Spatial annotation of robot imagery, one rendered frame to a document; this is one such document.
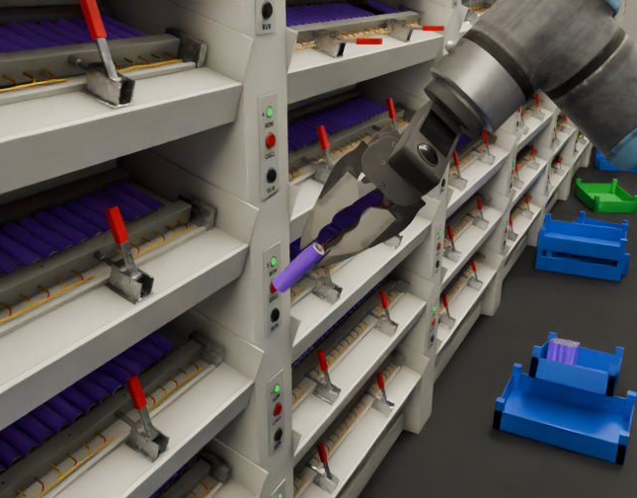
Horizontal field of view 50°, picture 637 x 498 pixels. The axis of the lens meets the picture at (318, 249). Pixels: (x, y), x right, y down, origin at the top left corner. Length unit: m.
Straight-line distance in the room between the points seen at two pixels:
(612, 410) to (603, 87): 1.33
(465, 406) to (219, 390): 1.08
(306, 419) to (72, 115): 0.70
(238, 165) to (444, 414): 1.16
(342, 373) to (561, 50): 0.76
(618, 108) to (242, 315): 0.49
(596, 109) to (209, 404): 0.54
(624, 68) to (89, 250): 0.54
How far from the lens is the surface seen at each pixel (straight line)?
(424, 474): 1.64
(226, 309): 0.90
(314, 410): 1.18
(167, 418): 0.85
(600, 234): 2.89
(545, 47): 0.70
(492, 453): 1.73
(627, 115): 0.72
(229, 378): 0.91
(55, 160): 0.60
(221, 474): 1.02
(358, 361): 1.32
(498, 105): 0.69
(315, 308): 1.08
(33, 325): 0.66
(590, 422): 1.90
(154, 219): 0.79
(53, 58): 0.67
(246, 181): 0.81
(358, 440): 1.43
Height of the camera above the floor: 1.05
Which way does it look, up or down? 22 degrees down
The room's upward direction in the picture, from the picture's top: straight up
